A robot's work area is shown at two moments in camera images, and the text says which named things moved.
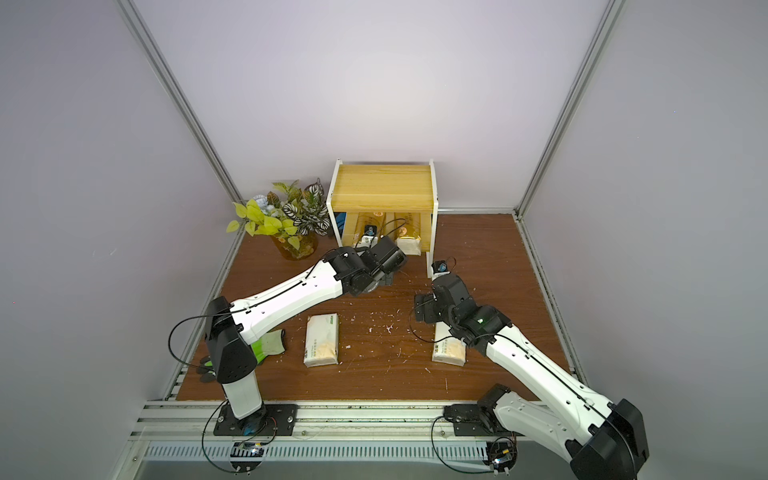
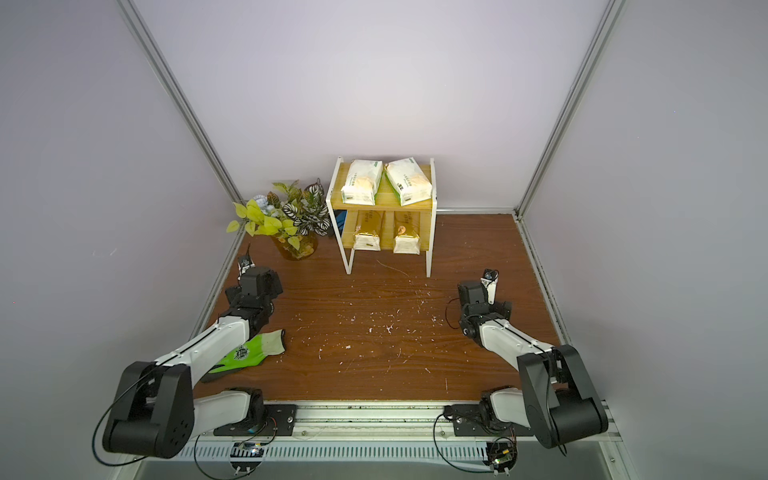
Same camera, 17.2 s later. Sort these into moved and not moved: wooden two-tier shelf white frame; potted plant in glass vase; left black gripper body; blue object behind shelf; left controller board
Moved: left black gripper body
Not moved: potted plant in glass vase; left controller board; blue object behind shelf; wooden two-tier shelf white frame
